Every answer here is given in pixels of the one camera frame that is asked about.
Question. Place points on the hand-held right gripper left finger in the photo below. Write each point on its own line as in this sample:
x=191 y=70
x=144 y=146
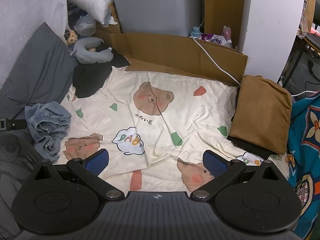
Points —
x=96 y=163

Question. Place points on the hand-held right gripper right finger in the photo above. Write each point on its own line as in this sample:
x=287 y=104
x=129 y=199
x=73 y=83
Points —
x=213 y=163

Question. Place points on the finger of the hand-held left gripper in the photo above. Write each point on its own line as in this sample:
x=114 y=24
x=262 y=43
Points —
x=17 y=124

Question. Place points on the light blue jeans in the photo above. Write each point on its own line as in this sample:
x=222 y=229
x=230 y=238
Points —
x=47 y=122

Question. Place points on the dark grey printed cloth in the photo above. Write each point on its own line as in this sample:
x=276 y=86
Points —
x=15 y=155

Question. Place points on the cream bear print bedsheet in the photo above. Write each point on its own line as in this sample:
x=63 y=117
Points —
x=200 y=120

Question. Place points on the folded brown garment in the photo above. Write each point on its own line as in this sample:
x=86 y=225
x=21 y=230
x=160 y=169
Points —
x=260 y=112

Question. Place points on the blue patterned blanket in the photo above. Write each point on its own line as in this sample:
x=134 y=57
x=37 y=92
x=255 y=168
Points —
x=305 y=140

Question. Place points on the grey neck pillow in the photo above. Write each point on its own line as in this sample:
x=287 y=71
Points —
x=87 y=53

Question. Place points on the small teddy bear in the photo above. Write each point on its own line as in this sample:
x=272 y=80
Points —
x=71 y=37

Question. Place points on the clear plastic bag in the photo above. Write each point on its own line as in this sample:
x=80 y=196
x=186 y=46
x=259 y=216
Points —
x=85 y=25

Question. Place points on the purple white refill pouch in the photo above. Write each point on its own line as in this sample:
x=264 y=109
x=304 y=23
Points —
x=215 y=39

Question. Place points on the flat cardboard sheet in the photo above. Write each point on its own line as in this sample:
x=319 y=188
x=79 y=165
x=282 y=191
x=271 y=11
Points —
x=162 y=50

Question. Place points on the pink pouch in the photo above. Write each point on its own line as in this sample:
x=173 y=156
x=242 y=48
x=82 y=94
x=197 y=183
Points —
x=227 y=32

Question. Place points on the light blue bottle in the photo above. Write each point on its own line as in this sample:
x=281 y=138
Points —
x=196 y=32

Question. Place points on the tall cardboard box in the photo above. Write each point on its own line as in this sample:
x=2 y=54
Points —
x=225 y=7

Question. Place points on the black chair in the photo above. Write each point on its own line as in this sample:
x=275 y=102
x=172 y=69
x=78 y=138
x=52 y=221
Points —
x=311 y=40

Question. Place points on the grey wrapped panel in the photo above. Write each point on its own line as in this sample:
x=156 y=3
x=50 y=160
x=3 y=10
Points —
x=155 y=5

